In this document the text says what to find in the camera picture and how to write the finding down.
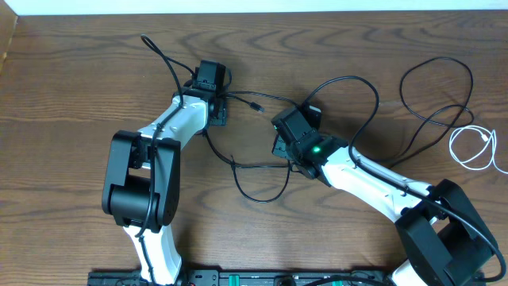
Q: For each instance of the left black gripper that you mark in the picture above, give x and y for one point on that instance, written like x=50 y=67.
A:
x=223 y=114

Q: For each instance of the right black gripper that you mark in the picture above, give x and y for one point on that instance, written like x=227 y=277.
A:
x=279 y=148

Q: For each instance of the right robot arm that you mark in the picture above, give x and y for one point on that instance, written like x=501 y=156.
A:
x=445 y=239

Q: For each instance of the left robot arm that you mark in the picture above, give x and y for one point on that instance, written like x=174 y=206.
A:
x=142 y=183

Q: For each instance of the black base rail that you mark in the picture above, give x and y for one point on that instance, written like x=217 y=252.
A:
x=211 y=277

